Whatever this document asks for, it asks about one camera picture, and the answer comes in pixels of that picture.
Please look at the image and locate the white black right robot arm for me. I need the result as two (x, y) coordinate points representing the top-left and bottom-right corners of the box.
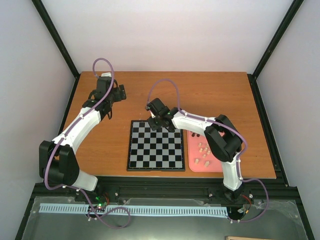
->
(145, 98), (247, 201)

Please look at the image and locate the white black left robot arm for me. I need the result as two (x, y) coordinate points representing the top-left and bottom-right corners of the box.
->
(39, 72), (127, 202)

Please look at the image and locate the small circuit board with led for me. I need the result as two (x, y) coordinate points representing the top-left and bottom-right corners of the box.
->
(95, 201), (108, 210)

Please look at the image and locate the black grey chessboard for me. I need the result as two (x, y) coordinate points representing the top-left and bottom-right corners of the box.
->
(126, 120), (186, 172)

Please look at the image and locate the pink plastic tray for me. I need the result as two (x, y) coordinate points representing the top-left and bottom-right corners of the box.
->
(186, 131), (223, 173)

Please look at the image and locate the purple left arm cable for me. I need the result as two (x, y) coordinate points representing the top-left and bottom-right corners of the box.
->
(43, 57), (132, 229)

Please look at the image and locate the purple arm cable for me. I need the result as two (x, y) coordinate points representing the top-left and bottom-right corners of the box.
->
(147, 78), (270, 224)
(43, 57), (132, 229)

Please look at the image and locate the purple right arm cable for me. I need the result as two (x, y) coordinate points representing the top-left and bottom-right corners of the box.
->
(147, 78), (270, 224)

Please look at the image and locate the black aluminium frame rail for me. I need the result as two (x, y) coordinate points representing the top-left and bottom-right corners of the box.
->
(32, 175), (300, 208)

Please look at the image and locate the light blue slotted cable duct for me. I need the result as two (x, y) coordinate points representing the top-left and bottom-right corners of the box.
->
(38, 203), (228, 218)

